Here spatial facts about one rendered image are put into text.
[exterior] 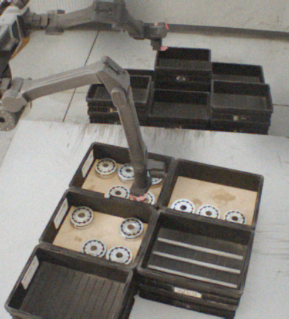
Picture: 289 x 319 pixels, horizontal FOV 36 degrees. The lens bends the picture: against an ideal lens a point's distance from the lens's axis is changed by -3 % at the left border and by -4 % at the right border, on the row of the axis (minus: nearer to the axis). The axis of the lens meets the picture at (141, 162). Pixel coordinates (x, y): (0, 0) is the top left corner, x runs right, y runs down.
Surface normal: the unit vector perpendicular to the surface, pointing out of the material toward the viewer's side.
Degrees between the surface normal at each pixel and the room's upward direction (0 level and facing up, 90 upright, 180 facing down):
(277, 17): 90
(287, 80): 0
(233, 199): 0
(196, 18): 90
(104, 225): 0
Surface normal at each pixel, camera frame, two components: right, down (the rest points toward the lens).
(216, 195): -0.03, -0.70
